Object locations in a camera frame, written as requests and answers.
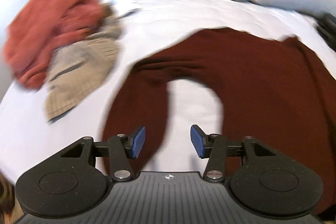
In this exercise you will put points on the beige striped garment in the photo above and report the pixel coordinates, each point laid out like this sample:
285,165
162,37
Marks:
78,69

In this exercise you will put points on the orange-red garment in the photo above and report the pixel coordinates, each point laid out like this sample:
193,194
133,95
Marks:
50,24

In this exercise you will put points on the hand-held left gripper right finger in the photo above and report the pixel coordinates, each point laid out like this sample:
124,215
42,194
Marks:
197,141

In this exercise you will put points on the dark red shirt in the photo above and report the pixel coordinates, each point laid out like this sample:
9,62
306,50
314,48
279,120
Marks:
262,82

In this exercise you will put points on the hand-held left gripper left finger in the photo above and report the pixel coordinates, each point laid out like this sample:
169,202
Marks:
138,141

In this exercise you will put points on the white garment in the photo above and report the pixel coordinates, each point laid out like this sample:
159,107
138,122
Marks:
120,3

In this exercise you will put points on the black garment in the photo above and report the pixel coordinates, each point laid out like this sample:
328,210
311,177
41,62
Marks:
328,29

